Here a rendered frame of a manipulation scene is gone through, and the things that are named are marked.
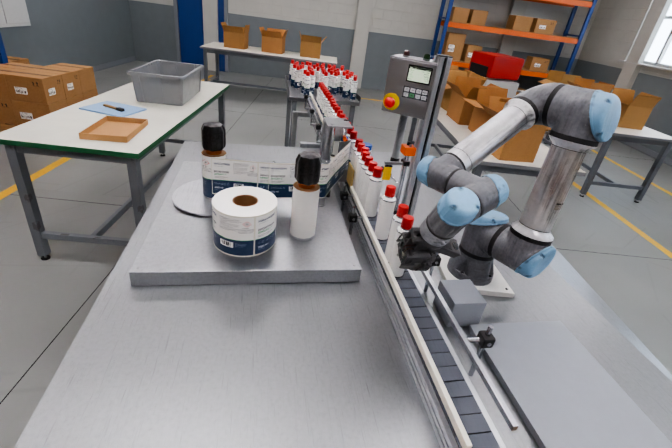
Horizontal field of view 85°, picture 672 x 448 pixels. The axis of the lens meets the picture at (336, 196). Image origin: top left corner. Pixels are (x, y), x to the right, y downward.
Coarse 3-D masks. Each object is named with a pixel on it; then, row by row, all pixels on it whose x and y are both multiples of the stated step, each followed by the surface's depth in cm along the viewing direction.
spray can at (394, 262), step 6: (408, 216) 107; (402, 222) 107; (408, 222) 106; (402, 228) 108; (408, 228) 107; (396, 234) 109; (396, 246) 110; (396, 252) 110; (390, 258) 113; (396, 258) 111; (390, 264) 113; (396, 264) 112; (396, 270) 113; (402, 270) 113; (396, 276) 114
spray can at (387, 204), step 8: (392, 192) 124; (384, 200) 125; (392, 200) 124; (384, 208) 126; (392, 208) 126; (384, 216) 127; (392, 216) 129; (376, 224) 131; (384, 224) 128; (376, 232) 131; (384, 232) 130; (384, 240) 132
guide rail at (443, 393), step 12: (360, 204) 147; (372, 240) 127; (384, 264) 114; (396, 288) 104; (408, 312) 96; (408, 324) 95; (420, 336) 90; (420, 348) 88; (432, 360) 84; (432, 372) 82; (444, 396) 76; (456, 420) 72; (456, 432) 71; (468, 444) 68
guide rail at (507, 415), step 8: (424, 272) 105; (432, 280) 102; (432, 288) 100; (440, 296) 96; (440, 304) 95; (448, 312) 91; (456, 320) 89; (456, 328) 87; (464, 336) 85; (464, 344) 84; (472, 352) 81; (472, 360) 80; (480, 368) 78; (480, 376) 77; (488, 376) 76; (488, 384) 75; (496, 392) 73; (496, 400) 72; (504, 408) 70; (504, 416) 70; (512, 416) 69; (512, 424) 68
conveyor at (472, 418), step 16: (384, 272) 116; (400, 288) 110; (416, 288) 111; (416, 304) 105; (416, 320) 99; (432, 320) 100; (432, 336) 95; (432, 352) 90; (448, 352) 91; (448, 368) 87; (432, 384) 82; (448, 384) 83; (464, 384) 83; (464, 400) 80; (448, 416) 76; (464, 416) 76; (480, 416) 77; (480, 432) 74
